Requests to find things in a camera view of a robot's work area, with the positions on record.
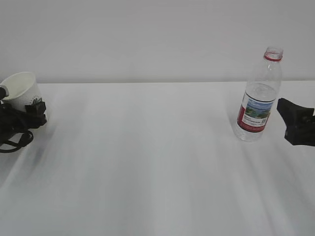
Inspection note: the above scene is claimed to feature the white paper cup green logo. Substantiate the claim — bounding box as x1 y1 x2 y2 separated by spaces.
0 72 45 112

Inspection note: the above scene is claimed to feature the clear plastic water bottle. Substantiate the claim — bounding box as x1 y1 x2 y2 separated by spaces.
233 46 284 142

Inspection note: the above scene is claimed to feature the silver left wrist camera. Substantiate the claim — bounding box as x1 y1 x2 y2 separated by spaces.
0 85 9 100

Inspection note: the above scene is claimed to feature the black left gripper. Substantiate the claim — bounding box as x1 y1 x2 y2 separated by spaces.
0 101 47 145

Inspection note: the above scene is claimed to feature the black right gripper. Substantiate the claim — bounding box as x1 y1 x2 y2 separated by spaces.
277 98 315 147

